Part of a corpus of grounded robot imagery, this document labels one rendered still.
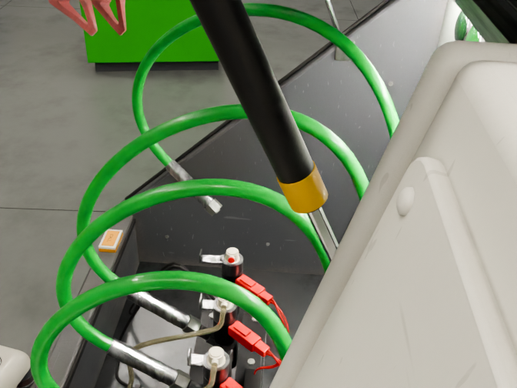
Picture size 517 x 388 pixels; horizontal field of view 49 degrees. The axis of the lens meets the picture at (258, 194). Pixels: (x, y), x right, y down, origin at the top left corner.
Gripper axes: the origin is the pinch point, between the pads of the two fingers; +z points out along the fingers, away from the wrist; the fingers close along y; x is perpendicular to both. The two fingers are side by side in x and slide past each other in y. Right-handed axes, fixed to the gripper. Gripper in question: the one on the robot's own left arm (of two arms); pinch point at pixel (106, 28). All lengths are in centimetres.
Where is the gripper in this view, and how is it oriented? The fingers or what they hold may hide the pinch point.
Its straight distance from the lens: 82.9
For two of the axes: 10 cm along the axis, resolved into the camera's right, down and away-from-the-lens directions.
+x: -6.9, 3.6, 6.3
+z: 4.3, 9.0, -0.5
